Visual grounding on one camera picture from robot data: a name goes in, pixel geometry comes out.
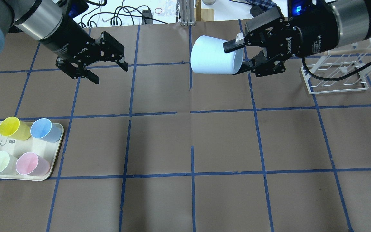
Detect black cable bundle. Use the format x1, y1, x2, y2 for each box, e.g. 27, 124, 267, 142
76, 0, 168, 29

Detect yellow plastic cup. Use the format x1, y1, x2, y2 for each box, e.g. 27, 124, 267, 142
0, 116, 31, 140

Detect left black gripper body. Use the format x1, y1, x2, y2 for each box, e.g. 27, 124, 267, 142
40, 18, 125, 79

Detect wooden mug tree stand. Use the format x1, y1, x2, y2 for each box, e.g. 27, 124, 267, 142
194, 0, 214, 22

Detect pale blue ikea cup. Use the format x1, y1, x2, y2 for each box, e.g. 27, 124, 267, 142
190, 35, 243, 75

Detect aluminium frame post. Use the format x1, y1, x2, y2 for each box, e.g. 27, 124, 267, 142
178, 0, 195, 26

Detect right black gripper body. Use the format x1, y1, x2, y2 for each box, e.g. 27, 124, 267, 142
244, 3, 339, 77

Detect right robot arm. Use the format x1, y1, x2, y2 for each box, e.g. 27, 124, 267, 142
223, 0, 371, 77

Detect white wire cup rack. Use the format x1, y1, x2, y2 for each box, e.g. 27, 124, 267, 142
300, 38, 371, 94

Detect light green plastic cup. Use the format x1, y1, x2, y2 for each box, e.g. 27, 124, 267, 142
0, 151, 18, 175

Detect blue plaid folded umbrella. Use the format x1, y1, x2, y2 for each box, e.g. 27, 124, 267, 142
246, 0, 277, 11

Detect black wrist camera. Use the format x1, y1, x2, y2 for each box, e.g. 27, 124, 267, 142
287, 0, 327, 18

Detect blue plastic cup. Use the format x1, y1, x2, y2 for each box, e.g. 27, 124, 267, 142
30, 118, 62, 143

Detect pink plastic cup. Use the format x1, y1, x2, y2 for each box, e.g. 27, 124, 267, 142
15, 152, 50, 176

